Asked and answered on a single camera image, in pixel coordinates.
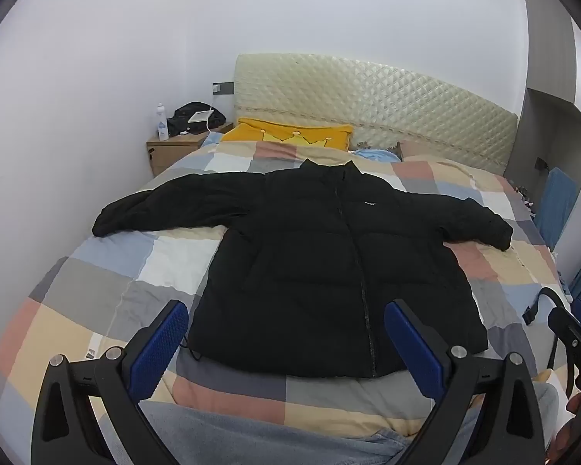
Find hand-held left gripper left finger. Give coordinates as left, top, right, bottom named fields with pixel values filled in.
left=30, top=299, right=191, bottom=465

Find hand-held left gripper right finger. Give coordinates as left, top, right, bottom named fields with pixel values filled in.
left=384, top=299, right=546, bottom=465

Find black puffer jacket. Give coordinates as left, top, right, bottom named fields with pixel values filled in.
left=92, top=159, right=514, bottom=379

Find person's right hand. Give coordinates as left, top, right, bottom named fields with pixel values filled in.
left=550, top=391, right=581, bottom=464

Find checkered patchwork blanket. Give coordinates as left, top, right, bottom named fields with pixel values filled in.
left=0, top=128, right=575, bottom=452

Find blue hanging cloth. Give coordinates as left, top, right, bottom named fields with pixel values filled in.
left=534, top=167, right=578, bottom=253

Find person's grey jeans legs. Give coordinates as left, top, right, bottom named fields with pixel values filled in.
left=138, top=382, right=562, bottom=465

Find wooden nightstand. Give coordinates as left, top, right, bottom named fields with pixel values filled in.
left=146, top=123, right=235, bottom=178

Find light blue pillow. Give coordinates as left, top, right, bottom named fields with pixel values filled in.
left=353, top=148, right=403, bottom=164

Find pink pillow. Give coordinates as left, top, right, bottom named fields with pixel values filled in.
left=399, top=140, right=471, bottom=168

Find black bag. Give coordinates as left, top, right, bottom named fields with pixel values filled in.
left=167, top=102, right=228, bottom=137

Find yellow crown pillow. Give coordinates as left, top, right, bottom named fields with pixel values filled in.
left=221, top=117, right=356, bottom=152

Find cream quilted headboard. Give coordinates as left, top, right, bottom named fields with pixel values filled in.
left=233, top=52, right=520, bottom=176

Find grey wardrobe cabinet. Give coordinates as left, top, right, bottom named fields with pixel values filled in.
left=506, top=0, right=581, bottom=233

